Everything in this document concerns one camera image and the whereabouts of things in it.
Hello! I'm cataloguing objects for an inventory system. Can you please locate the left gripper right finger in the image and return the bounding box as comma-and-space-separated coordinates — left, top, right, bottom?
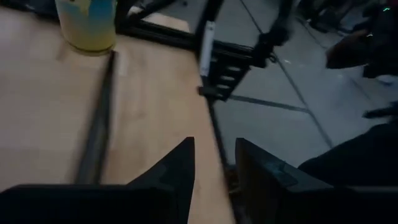
235, 138, 343, 224

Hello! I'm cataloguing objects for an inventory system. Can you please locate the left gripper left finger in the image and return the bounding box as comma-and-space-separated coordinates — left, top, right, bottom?
126, 136, 196, 224

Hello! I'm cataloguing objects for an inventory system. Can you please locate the raised wooden shelf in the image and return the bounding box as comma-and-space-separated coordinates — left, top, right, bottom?
0, 6, 118, 190

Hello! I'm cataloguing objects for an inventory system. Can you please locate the person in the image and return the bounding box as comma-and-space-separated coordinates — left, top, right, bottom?
297, 104, 398, 189

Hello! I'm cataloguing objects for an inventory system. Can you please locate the tall silver-top can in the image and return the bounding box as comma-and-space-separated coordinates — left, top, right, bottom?
54, 0, 118, 57

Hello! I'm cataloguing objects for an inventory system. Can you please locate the black equipment with green light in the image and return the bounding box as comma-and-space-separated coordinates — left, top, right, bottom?
362, 0, 398, 78

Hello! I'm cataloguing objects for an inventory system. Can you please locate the black aluminium table frame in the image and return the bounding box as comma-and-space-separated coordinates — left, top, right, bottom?
114, 0, 293, 103

